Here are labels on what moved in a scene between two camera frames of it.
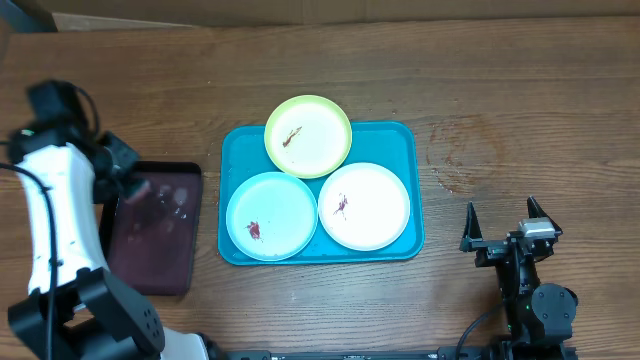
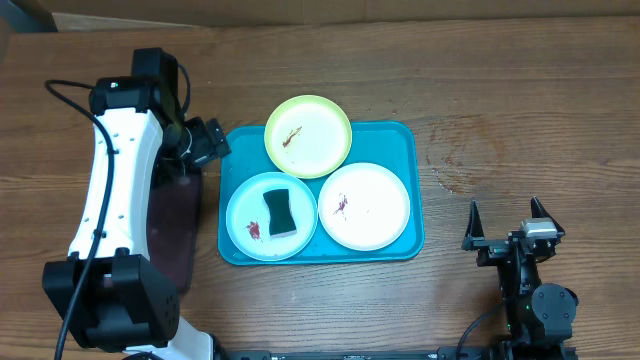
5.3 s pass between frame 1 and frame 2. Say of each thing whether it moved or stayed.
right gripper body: stayed
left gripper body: moved
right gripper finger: stayed
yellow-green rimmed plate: stayed
